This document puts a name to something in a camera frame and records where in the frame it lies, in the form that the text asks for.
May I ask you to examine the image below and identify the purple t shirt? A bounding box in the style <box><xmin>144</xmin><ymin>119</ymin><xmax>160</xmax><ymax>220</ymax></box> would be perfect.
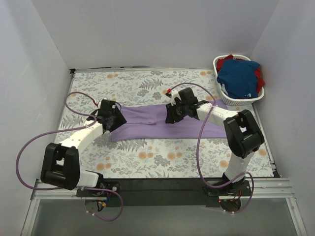
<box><xmin>109</xmin><ymin>98</ymin><xmax>227</xmax><ymax>143</ymax></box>

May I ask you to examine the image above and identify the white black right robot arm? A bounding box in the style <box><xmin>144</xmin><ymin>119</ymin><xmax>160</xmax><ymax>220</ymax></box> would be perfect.
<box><xmin>165</xmin><ymin>88</ymin><xmax>264</xmax><ymax>196</ymax></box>

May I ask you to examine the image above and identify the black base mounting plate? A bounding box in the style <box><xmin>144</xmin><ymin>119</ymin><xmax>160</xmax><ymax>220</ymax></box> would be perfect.
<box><xmin>76</xmin><ymin>177</ymin><xmax>253</xmax><ymax>208</ymax></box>

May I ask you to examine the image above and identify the aluminium front frame rail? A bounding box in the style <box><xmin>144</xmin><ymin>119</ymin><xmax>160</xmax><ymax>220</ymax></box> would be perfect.
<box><xmin>31</xmin><ymin>178</ymin><xmax>295</xmax><ymax>200</ymax></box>

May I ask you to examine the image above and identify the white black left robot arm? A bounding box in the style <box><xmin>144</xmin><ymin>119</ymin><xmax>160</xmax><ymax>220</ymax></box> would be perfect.
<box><xmin>40</xmin><ymin>99</ymin><xmax>126</xmax><ymax>197</ymax></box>

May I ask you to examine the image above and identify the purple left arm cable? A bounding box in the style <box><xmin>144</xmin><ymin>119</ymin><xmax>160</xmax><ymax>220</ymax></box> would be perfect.
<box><xmin>15</xmin><ymin>91</ymin><xmax>124</xmax><ymax>221</ymax></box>

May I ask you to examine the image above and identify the blue t shirt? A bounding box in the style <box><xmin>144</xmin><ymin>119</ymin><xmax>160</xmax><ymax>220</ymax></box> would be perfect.
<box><xmin>217</xmin><ymin>59</ymin><xmax>260</xmax><ymax>99</ymax></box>

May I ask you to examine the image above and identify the floral patterned table mat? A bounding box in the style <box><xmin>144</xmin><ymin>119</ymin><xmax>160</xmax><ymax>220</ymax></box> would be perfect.
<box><xmin>46</xmin><ymin>69</ymin><xmax>276</xmax><ymax>179</ymax></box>

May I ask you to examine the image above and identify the red t shirt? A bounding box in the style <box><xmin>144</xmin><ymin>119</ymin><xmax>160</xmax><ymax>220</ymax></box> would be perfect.
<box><xmin>218</xmin><ymin>54</ymin><xmax>265</xmax><ymax>93</ymax></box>

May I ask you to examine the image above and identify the white perforated laundry basket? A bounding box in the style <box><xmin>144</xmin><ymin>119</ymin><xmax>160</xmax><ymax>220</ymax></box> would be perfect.
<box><xmin>213</xmin><ymin>55</ymin><xmax>265</xmax><ymax>106</ymax></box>

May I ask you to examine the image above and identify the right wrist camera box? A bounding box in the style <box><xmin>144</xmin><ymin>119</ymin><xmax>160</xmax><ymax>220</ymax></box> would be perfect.
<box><xmin>165</xmin><ymin>89</ymin><xmax>181</xmax><ymax>106</ymax></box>

